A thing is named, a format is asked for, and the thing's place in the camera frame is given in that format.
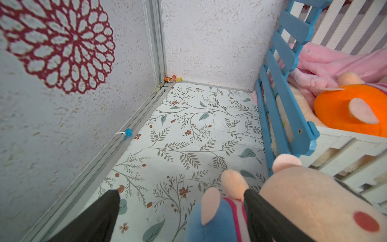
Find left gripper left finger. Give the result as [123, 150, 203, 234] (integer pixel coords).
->
[49, 190, 120, 242]

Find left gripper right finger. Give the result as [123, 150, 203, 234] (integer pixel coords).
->
[244, 189, 313, 242]

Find plush doll on table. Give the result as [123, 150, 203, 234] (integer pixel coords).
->
[184, 154, 387, 242]

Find blue push pin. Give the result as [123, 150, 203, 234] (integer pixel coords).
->
[116, 129, 133, 136]

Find plush doll in crib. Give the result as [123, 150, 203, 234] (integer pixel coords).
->
[314, 72, 387, 138]

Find orange yellow pins in corner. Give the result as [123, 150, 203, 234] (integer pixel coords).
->
[164, 75, 182, 83]

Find pink blanket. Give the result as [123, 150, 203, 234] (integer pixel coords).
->
[287, 43, 387, 103]

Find white and blue toy crib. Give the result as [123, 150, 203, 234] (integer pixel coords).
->
[253, 1, 387, 212]

